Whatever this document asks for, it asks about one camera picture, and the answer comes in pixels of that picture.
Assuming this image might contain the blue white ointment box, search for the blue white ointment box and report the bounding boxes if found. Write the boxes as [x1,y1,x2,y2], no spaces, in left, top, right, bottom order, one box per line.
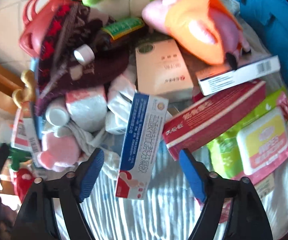
[115,93,168,200]

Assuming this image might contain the red santa plush toy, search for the red santa plush toy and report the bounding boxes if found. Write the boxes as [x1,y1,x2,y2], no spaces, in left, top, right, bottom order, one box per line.
[13,168,35,203]

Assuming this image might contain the green pink wet wipes pack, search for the green pink wet wipes pack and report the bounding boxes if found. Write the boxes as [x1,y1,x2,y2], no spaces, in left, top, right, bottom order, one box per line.
[207,88,288,184]

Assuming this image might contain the green dinosaur plush toy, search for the green dinosaur plush toy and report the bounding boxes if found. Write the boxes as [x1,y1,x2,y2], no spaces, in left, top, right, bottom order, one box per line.
[9,147,31,171]

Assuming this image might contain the pink pig plush toy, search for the pink pig plush toy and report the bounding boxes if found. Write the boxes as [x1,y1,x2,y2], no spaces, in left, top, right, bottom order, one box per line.
[37,132,81,172]

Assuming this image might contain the white pink carton box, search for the white pink carton box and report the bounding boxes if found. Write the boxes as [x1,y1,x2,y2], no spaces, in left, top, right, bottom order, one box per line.
[11,108,41,168]

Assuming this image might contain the red white medicine box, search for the red white medicine box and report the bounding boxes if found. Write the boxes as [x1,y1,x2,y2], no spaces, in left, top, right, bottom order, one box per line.
[162,79,266,161]

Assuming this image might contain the white medicine bottle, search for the white medicine bottle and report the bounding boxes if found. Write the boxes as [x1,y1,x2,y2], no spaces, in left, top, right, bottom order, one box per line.
[45,97,70,126]

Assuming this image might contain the pink tissue pack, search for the pink tissue pack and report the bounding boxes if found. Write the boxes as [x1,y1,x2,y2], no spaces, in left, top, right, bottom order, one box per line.
[66,86,107,133]

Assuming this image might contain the brown reindeer antler plush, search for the brown reindeer antler plush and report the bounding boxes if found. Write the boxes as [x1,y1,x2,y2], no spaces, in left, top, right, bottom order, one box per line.
[12,69,36,108]

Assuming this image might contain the white blue barcode box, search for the white blue barcode box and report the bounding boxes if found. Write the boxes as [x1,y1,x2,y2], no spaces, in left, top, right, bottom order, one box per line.
[196,52,280,96]

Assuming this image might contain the light blue plastic bib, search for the light blue plastic bib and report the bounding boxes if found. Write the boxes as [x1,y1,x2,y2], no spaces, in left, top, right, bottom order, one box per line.
[30,57,44,140]

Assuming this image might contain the dark red knitted scarf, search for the dark red knitted scarf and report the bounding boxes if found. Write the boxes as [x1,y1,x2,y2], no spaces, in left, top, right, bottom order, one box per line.
[35,3,129,116]

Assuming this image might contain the peach medicine box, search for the peach medicine box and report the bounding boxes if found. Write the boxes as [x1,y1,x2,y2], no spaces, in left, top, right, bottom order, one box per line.
[135,39,194,102]

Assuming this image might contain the brown glass syrup bottle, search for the brown glass syrup bottle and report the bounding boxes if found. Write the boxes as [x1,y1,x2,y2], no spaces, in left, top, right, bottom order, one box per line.
[73,17,148,65]

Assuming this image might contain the pink plush in orange dress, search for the pink plush in orange dress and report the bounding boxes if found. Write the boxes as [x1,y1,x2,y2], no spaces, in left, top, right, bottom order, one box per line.
[142,0,251,69]

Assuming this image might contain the red bear-face plastic case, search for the red bear-face plastic case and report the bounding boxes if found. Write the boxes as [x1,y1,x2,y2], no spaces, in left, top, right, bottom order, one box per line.
[19,0,82,57]

